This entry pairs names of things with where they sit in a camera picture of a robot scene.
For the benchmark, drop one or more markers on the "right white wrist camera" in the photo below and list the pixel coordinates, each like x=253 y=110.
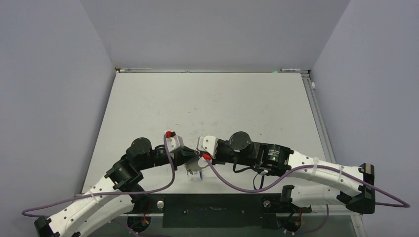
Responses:
x=208 y=145

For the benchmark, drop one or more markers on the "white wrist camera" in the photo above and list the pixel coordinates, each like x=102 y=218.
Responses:
x=208 y=145
x=174 y=143

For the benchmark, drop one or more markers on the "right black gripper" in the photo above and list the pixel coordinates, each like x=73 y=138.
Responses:
x=217 y=160

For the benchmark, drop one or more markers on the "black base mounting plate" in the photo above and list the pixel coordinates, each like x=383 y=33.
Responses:
x=217 y=210

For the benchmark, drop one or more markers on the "marker pen on rail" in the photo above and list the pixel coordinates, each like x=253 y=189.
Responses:
x=291 y=70

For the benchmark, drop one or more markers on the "aluminium frame rail back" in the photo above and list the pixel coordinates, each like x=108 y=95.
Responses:
x=151 y=70

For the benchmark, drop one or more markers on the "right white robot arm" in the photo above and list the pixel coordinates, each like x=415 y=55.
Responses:
x=349 y=186

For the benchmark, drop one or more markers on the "aluminium frame rail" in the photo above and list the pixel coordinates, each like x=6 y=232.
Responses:
x=320 y=125
x=151 y=70

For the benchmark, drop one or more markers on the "aluminium frame rail right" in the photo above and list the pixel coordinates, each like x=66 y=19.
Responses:
x=320 y=125

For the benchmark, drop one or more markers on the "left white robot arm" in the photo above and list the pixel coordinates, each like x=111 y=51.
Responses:
x=117 y=192

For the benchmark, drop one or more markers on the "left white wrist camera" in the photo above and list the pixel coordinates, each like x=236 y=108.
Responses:
x=174 y=143

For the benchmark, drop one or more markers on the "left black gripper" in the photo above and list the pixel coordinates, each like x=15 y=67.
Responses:
x=181 y=156

